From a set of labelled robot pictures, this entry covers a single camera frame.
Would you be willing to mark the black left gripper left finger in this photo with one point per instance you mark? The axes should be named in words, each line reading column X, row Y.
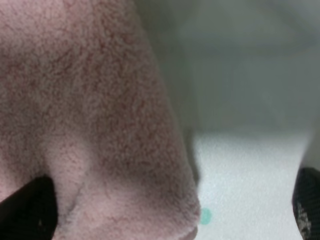
column 30, row 213

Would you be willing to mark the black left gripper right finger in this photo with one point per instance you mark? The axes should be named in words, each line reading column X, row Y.
column 306, row 203

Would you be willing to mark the pink terry towel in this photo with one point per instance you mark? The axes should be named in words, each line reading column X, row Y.
column 82, row 101

